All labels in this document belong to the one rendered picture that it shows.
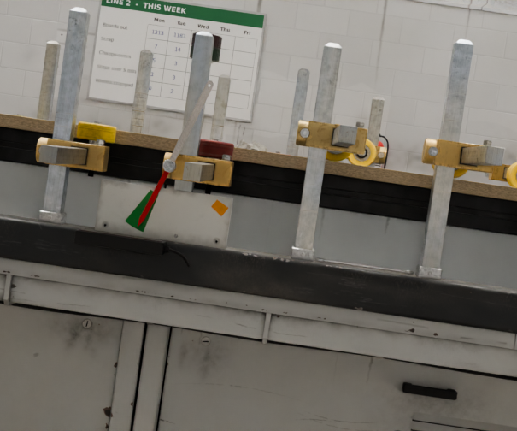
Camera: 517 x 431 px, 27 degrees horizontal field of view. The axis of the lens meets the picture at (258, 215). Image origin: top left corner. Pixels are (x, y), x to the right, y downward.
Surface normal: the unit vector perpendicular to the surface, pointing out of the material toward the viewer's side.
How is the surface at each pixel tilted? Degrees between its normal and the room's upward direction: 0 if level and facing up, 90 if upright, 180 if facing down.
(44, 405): 90
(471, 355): 90
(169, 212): 90
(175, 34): 90
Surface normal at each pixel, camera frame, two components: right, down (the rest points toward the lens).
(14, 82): -0.03, 0.05
